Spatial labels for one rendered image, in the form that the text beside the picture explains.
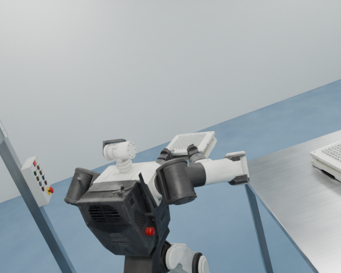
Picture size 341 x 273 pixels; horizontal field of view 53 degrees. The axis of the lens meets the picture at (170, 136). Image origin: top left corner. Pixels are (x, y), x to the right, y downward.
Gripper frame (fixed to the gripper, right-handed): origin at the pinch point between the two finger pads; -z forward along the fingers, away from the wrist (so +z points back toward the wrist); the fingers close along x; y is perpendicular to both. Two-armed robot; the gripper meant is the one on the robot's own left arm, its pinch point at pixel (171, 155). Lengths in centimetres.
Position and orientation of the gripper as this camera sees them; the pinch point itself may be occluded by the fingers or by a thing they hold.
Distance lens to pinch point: 185.9
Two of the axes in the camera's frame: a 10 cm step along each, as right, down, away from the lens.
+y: 8.4, -0.4, -5.4
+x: 2.9, 8.7, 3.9
